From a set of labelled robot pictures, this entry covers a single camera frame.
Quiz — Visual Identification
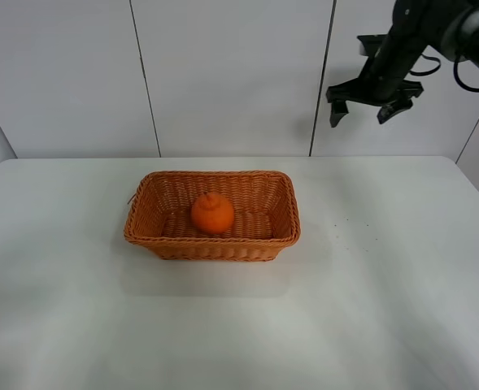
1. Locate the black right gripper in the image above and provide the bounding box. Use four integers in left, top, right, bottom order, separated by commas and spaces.
326, 34, 424, 128

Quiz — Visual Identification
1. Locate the orange with stem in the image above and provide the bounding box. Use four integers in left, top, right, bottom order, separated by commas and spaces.
190, 192, 235, 235

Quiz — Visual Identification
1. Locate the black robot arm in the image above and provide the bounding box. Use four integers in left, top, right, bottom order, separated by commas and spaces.
326, 1, 479, 127

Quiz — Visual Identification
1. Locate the orange wicker basket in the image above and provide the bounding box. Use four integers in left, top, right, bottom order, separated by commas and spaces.
124, 171, 301, 262

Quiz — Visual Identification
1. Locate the black cable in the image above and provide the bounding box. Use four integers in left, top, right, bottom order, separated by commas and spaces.
408, 51, 479, 93

